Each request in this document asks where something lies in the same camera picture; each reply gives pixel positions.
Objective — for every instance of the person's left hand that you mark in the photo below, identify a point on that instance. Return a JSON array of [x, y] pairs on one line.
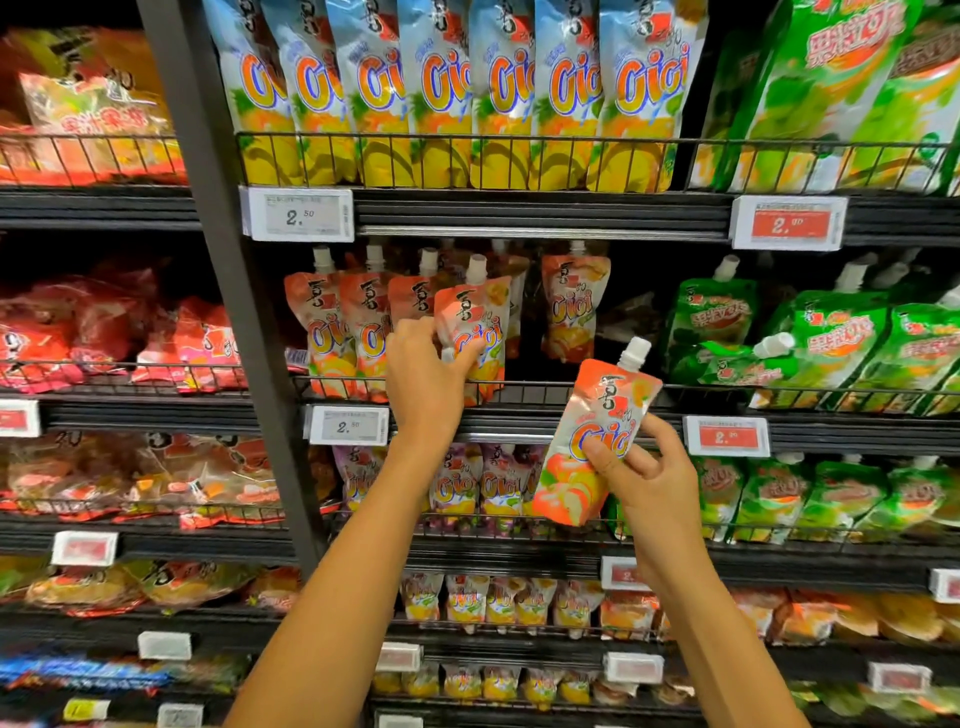
[[420, 398]]

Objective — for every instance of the person's right hand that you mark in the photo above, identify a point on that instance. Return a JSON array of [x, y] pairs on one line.
[[668, 518]]

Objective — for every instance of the orange Cici pouch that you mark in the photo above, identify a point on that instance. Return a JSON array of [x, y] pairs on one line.
[[593, 413], [477, 308]]

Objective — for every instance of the row of orange Cici pouches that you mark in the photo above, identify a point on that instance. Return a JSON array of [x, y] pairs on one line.
[[318, 323]]

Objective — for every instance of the black metal store shelf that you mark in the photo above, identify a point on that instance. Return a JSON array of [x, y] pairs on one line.
[[252, 300]]

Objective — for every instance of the row of blue Cici pouches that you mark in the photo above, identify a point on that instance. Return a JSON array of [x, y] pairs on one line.
[[450, 90]]

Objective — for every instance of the person's left forearm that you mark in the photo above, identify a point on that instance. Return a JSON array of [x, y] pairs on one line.
[[323, 630]]

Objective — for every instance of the person's right forearm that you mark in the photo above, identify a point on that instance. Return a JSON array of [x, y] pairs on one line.
[[735, 668]]

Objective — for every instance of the white price tag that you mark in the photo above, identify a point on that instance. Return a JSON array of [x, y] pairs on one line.
[[180, 716], [297, 213], [899, 677], [347, 425], [164, 645], [401, 720], [398, 656]]

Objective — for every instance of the row of purple pouches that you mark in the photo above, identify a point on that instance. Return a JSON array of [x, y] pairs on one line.
[[495, 480]]

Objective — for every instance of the row of small multicolour pouches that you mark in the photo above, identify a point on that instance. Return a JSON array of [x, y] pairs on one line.
[[480, 600]]

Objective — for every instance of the row of small yellow pouches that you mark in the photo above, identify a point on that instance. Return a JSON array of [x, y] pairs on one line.
[[480, 684]]

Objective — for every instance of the row of clear red-print bags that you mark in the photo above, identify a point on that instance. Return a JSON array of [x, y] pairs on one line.
[[150, 480]]

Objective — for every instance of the row of small green pouches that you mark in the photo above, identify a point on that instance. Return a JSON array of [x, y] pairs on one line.
[[885, 701]]

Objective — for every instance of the row of red bags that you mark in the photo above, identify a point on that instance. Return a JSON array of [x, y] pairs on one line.
[[105, 330]]

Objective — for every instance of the row of yellow-green bags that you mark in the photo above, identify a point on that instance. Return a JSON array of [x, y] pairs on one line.
[[135, 585]]

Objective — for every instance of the row of orange bags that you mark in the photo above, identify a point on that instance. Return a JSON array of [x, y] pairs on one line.
[[90, 113]]

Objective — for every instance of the yellow price tag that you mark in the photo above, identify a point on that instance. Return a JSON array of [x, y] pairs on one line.
[[86, 708]]

